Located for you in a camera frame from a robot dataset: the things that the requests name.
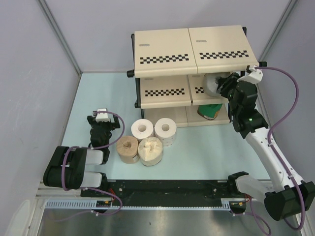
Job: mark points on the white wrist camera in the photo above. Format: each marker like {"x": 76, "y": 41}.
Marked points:
{"x": 254, "y": 75}
{"x": 101, "y": 115}

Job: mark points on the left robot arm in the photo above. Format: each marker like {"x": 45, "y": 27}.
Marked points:
{"x": 67, "y": 166}

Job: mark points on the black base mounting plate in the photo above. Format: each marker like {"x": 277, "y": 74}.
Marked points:
{"x": 208, "y": 188}

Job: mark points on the beige three-tier shelf rack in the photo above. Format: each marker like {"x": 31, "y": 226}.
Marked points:
{"x": 169, "y": 66}

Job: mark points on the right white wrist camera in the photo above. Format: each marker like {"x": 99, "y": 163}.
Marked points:
{"x": 254, "y": 75}

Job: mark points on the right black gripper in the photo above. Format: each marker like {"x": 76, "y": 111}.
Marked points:
{"x": 223, "y": 82}

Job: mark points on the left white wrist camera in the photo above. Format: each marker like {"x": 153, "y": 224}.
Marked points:
{"x": 101, "y": 115}

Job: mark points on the brown wrapped paper roll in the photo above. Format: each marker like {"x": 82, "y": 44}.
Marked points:
{"x": 127, "y": 149}

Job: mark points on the white pinkish paper roll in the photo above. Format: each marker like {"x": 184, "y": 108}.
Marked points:
{"x": 142, "y": 128}

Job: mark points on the cream wrapped paper roll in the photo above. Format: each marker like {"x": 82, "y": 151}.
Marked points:
{"x": 150, "y": 151}

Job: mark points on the slotted cable duct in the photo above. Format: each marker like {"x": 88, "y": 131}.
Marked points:
{"x": 217, "y": 204}

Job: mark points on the white dotted paper roll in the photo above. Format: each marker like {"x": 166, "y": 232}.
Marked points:
{"x": 165, "y": 129}

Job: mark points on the green paper towel roll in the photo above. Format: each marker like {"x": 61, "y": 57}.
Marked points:
{"x": 210, "y": 111}

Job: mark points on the grey paper towel roll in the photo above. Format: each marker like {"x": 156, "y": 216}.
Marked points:
{"x": 210, "y": 84}

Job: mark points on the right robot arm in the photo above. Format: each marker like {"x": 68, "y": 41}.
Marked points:
{"x": 289, "y": 194}

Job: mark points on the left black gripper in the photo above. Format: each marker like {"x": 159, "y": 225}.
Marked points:
{"x": 91, "y": 121}

